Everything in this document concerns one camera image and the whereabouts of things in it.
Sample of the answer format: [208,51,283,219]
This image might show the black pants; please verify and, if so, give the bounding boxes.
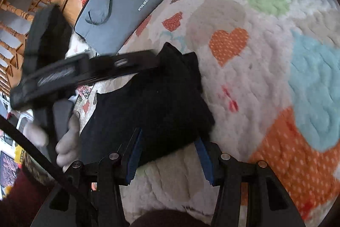
[80,41,215,167]

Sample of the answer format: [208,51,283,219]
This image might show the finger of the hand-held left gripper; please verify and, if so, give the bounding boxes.
[88,49,160,82]

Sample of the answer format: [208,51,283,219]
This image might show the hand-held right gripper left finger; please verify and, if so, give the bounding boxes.
[30,128,144,227]

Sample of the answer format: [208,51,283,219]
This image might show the grey laptop bag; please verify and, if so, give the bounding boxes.
[74,0,166,55]

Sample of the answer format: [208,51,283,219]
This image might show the heart patterned quilt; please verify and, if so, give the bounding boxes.
[65,0,340,227]

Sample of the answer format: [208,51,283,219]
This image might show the black strap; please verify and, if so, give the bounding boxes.
[0,115,92,207]

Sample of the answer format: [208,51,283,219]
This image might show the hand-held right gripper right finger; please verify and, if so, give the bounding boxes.
[195,137,306,227]

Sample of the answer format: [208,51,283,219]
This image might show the dark red cloth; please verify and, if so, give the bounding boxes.
[0,170,55,227]

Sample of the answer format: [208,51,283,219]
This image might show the person's left hand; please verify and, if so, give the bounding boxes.
[23,115,81,172]

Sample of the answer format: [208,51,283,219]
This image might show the yellow box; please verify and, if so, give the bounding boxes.
[14,147,26,165]

